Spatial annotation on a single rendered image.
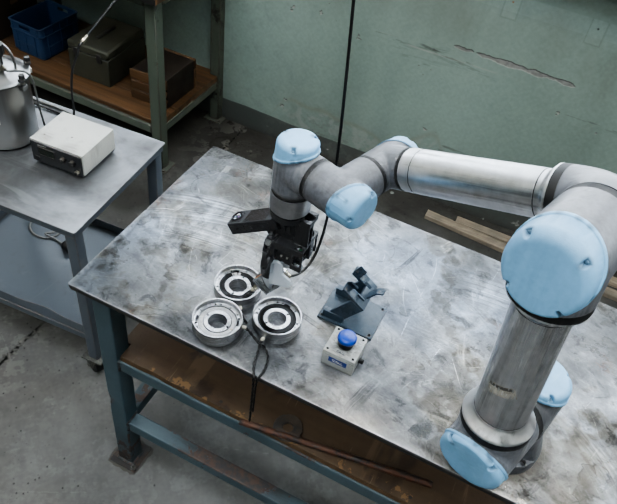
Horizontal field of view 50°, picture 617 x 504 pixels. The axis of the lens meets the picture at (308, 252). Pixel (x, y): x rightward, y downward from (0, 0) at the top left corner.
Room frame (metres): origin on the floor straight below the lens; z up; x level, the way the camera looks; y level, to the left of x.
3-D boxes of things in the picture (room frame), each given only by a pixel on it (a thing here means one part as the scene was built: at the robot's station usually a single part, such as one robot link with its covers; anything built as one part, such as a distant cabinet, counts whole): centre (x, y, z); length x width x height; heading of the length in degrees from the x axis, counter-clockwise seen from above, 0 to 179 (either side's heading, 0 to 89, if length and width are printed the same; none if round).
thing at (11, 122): (1.50, 0.83, 0.83); 0.41 x 0.19 x 0.30; 75
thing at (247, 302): (0.96, 0.14, 0.82); 0.10 x 0.10 x 0.04
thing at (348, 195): (0.85, -0.05, 1.23); 0.11 x 0.11 x 0.08; 53
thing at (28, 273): (1.48, 0.85, 0.34); 0.67 x 0.46 x 0.68; 75
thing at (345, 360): (0.84, -0.11, 0.82); 0.08 x 0.07 x 0.05; 71
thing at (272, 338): (0.89, 0.04, 0.82); 0.10 x 0.10 x 0.04
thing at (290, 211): (0.90, 0.04, 1.15); 0.08 x 0.08 x 0.05
